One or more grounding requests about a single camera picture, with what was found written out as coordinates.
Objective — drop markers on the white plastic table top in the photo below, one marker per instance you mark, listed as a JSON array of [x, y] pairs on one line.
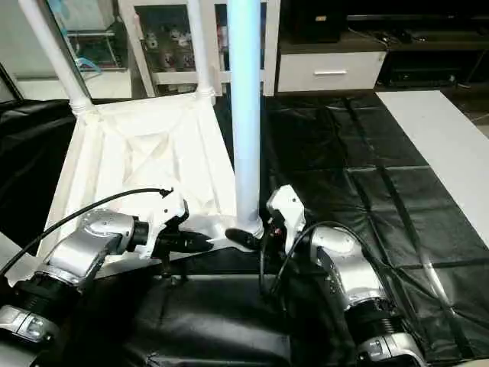
[[133, 153]]

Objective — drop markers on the white plastic table leg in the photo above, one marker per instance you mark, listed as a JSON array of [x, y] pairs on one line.
[[61, 57], [13, 256], [246, 114], [200, 46]]

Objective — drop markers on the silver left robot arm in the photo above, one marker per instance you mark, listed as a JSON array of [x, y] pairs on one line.
[[76, 248]]

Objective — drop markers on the black shiny table mat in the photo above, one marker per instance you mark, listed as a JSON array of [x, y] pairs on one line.
[[363, 172]]

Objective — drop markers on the white glass door cabinet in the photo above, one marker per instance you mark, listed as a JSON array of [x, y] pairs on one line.
[[172, 78]]

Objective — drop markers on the white drawer unit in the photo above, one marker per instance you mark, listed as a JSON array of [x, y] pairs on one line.
[[328, 72]]

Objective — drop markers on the light blue plastic stool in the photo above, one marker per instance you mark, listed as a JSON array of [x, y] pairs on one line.
[[89, 65]]

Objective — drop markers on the white side table board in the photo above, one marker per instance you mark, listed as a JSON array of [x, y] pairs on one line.
[[447, 145]]

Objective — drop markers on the black box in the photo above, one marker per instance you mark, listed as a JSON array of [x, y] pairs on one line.
[[317, 25]]

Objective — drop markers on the white plastic storage box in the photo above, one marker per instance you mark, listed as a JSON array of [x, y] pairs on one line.
[[88, 15]]

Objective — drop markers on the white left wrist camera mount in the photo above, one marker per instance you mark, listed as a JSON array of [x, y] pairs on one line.
[[164, 210]]

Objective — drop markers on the glass tank metal frame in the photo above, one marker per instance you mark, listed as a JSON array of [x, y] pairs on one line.
[[107, 49]]

